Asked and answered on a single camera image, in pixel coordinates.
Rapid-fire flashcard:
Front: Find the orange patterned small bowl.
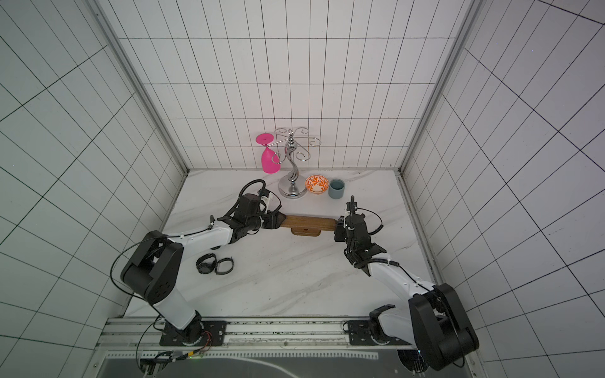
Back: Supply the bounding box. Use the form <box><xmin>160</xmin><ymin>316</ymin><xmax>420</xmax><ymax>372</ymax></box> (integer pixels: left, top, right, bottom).
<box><xmin>305</xmin><ymin>175</ymin><xmax>329</xmax><ymax>195</ymax></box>

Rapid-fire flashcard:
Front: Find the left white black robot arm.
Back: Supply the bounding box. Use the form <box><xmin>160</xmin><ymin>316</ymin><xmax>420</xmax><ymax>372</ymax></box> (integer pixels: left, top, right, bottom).
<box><xmin>120</xmin><ymin>189</ymin><xmax>285</xmax><ymax>332</ymax></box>

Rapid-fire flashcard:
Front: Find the pink plastic wine glass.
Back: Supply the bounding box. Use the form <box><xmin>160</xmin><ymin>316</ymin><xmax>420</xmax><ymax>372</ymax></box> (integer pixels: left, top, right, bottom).
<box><xmin>256</xmin><ymin>133</ymin><xmax>280</xmax><ymax>174</ymax></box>

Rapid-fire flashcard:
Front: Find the silver metal glass rack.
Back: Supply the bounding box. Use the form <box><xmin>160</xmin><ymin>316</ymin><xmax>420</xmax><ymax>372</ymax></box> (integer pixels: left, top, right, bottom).
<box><xmin>274</xmin><ymin>127</ymin><xmax>321</xmax><ymax>199</ymax></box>

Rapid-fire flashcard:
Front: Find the brown wooden watch stand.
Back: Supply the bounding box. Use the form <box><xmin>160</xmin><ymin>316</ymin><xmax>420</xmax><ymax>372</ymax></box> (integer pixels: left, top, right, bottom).
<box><xmin>280</xmin><ymin>215</ymin><xmax>337</xmax><ymax>237</ymax></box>

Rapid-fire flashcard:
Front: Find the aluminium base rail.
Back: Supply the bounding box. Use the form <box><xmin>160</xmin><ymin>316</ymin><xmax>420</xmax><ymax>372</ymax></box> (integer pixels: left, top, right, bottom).
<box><xmin>97</xmin><ymin>317</ymin><xmax>414</xmax><ymax>351</ymax></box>

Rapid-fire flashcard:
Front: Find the grey-green ceramic cup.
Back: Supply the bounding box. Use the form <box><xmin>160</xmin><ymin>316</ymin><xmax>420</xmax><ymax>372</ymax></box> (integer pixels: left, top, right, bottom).
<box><xmin>329</xmin><ymin>179</ymin><xmax>345</xmax><ymax>199</ymax></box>

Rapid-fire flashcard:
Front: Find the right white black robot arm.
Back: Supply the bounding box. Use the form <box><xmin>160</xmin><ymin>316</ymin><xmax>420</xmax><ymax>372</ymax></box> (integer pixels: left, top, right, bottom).
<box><xmin>334</xmin><ymin>213</ymin><xmax>480</xmax><ymax>373</ymax></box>

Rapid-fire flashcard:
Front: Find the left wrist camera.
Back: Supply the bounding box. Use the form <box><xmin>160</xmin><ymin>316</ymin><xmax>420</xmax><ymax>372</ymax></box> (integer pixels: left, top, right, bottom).
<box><xmin>258</xmin><ymin>188</ymin><xmax>271</xmax><ymax>207</ymax></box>

